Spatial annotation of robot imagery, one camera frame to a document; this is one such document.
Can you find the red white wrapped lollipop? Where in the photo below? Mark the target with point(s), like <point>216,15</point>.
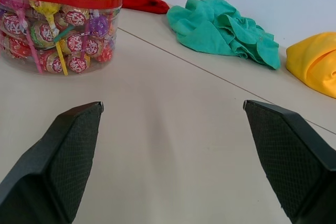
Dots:
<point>78,64</point>
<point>52,62</point>
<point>76,16</point>
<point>44,34</point>
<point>93,47</point>
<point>17,48</point>
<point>74,44</point>
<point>11,23</point>

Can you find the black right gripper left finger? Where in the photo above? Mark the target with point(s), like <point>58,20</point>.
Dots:
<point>52,161</point>

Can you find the green cloth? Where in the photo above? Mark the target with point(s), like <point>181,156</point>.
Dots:
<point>210,32</point>

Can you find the purple wrapped lollipop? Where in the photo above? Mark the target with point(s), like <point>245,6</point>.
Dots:
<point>98,26</point>

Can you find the yellow cloth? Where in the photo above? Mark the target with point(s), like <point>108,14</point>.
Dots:
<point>312,61</point>

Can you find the yellow wrapped lollipop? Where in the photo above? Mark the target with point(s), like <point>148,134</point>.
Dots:
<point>46,9</point>

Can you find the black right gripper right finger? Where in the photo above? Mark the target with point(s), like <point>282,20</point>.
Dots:
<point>294,155</point>

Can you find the red candy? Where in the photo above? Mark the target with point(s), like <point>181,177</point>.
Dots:
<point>105,54</point>

